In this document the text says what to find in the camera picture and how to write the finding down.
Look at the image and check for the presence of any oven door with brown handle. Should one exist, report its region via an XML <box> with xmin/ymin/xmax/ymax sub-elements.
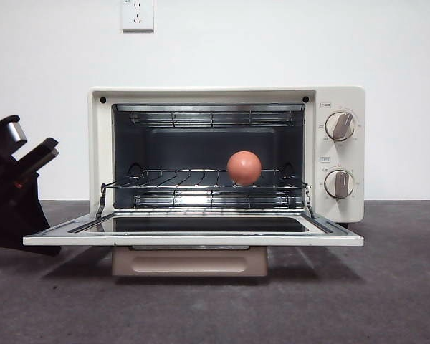
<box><xmin>23</xmin><ymin>209</ymin><xmax>365</xmax><ymax>277</ymax></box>

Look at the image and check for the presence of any small cream timer knob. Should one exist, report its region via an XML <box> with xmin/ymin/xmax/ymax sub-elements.
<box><xmin>324</xmin><ymin>169</ymin><xmax>355</xmax><ymax>199</ymax></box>

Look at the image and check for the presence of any cream Toshiba toaster oven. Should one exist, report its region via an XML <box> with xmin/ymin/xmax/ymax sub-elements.
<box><xmin>88</xmin><ymin>85</ymin><xmax>366</xmax><ymax>226</ymax></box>

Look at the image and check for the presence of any large cream temperature knob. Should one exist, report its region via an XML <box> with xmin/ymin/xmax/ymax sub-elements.
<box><xmin>324</xmin><ymin>111</ymin><xmax>355</xmax><ymax>141</ymax></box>

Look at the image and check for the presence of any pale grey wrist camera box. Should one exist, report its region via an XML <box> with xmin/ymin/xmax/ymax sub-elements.
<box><xmin>1</xmin><ymin>120</ymin><xmax>29</xmax><ymax>146</ymax></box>

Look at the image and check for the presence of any chrome wire oven rack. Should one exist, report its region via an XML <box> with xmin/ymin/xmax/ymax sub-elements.
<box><xmin>99</xmin><ymin>168</ymin><xmax>315</xmax><ymax>220</ymax></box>

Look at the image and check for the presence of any white wall socket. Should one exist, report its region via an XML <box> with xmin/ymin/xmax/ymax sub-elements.
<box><xmin>121</xmin><ymin>0</ymin><xmax>155</xmax><ymax>34</ymax></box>

